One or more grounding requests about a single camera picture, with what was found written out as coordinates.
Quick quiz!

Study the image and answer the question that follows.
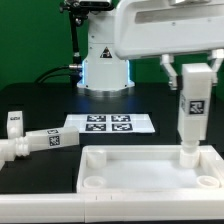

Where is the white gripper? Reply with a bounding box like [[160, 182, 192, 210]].
[[114, 0, 224, 90]]

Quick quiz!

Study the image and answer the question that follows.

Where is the white desk tabletop tray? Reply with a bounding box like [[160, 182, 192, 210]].
[[76, 145, 224, 193]]

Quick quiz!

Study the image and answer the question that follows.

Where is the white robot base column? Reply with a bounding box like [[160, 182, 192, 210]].
[[77, 10, 135, 97]]

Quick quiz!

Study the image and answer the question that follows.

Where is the white marker sheet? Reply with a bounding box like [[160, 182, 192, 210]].
[[64, 114, 155, 133]]

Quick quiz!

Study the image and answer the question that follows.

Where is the white front fence bar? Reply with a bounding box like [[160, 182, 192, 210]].
[[0, 189, 224, 223]]

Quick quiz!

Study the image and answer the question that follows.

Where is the black cable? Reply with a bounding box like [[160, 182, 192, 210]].
[[34, 66, 83, 84]]

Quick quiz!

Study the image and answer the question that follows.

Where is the white obstacle wall left piece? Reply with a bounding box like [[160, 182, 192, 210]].
[[0, 139, 16, 170]]

